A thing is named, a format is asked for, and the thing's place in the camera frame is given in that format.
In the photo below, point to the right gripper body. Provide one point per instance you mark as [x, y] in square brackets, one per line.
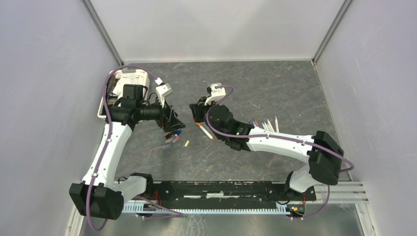
[201, 113]

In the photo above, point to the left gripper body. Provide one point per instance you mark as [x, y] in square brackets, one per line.
[162, 119]

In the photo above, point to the pink clear cap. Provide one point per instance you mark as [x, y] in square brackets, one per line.
[175, 139]

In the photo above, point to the orange capped marker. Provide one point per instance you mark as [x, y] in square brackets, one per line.
[205, 131]

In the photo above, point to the marker one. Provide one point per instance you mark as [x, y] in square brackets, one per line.
[270, 127]

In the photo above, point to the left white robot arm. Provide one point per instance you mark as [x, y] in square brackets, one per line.
[98, 195]

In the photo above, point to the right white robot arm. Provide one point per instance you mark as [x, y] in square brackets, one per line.
[321, 154]

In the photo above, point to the white cloth in basket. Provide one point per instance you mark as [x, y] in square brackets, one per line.
[131, 77]

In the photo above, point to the white plastic basket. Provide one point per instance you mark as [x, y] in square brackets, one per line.
[126, 90]

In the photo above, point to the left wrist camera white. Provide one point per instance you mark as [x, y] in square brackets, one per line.
[162, 90]

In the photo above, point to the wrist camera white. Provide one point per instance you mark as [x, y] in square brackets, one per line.
[162, 90]
[215, 93]

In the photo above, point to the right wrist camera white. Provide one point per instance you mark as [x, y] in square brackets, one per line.
[215, 93]

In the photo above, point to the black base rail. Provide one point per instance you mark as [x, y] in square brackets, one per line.
[225, 195]

